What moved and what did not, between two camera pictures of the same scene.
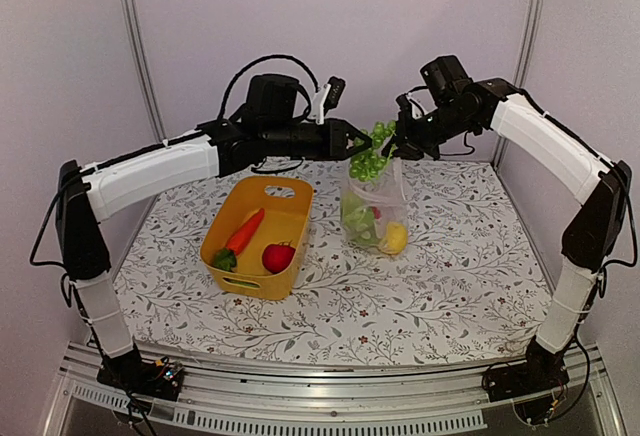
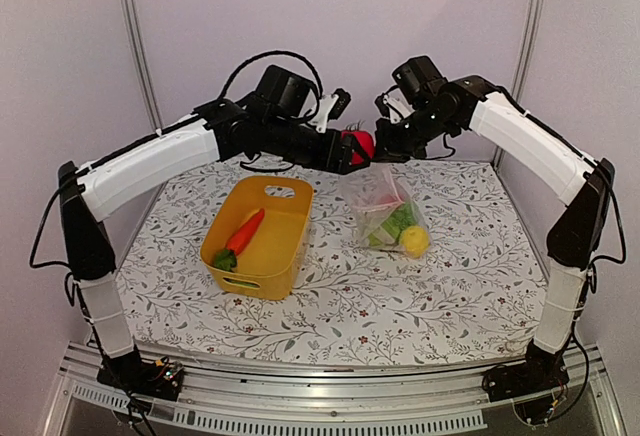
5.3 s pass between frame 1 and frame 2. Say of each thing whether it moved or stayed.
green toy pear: moved
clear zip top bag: moved
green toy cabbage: moved
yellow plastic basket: stayed
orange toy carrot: stayed
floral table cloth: stayed
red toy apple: moved
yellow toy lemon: moved
